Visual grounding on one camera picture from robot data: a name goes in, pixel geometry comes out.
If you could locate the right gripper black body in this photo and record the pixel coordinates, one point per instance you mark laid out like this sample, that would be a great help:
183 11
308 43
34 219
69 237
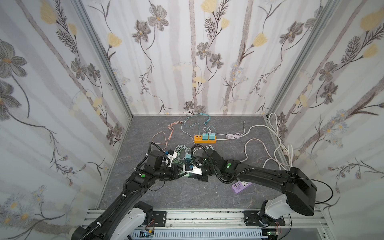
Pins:
205 171

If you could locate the teal charger adapter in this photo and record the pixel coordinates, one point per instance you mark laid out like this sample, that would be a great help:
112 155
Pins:
205 137
188 157
212 137

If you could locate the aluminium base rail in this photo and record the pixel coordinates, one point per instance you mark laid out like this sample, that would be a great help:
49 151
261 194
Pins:
226 224

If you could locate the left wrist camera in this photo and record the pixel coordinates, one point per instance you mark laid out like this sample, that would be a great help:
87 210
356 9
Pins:
169 158

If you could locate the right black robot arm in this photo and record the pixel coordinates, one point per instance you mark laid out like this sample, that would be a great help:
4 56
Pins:
298 192

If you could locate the purple power strip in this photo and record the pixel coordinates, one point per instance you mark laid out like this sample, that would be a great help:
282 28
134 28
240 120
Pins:
239 186

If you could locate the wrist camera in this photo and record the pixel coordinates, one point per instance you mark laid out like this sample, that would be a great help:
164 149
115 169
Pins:
193 171
169 158

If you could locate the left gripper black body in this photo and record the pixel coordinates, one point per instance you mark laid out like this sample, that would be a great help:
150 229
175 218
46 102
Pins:
175 172

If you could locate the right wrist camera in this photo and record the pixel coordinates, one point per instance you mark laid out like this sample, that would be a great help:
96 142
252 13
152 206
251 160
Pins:
193 171

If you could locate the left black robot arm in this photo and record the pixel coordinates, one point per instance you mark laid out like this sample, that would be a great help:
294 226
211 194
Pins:
135 192

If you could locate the orange power strip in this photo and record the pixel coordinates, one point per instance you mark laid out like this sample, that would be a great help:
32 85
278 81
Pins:
198 140

